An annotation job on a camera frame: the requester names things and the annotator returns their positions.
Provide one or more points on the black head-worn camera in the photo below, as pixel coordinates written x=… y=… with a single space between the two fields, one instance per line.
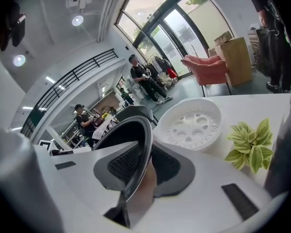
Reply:
x=18 y=30

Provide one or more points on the clothes rack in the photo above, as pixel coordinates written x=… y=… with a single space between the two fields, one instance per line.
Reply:
x=162 y=67

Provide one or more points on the round ceiling light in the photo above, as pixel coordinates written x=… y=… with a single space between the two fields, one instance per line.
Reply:
x=77 y=20
x=19 y=60

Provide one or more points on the small green leafy plant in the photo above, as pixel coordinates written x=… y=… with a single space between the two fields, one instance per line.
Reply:
x=252 y=147

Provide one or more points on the black balcony railing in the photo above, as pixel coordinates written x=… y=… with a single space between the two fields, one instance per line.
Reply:
x=70 y=79

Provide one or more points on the pink armchair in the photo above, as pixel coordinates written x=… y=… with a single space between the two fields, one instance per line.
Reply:
x=206 y=69

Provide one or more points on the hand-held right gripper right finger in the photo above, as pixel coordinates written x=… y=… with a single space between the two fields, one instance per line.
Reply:
x=203 y=178

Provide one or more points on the black chair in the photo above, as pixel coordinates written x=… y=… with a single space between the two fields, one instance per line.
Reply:
x=135 y=111

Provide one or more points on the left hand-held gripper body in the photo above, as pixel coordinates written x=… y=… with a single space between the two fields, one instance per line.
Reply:
x=46 y=145

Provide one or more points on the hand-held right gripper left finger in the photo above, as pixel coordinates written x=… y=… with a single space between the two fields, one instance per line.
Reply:
x=87 y=178

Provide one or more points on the large cardboard box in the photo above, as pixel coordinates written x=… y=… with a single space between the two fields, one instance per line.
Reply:
x=237 y=59

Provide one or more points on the dark grey bowl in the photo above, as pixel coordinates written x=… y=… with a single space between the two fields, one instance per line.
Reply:
x=145 y=135

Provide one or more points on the white steamer tray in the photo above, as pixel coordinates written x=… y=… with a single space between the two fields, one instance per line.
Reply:
x=189 y=130

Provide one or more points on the small cardboard box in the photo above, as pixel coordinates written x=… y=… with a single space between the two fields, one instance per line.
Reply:
x=223 y=38

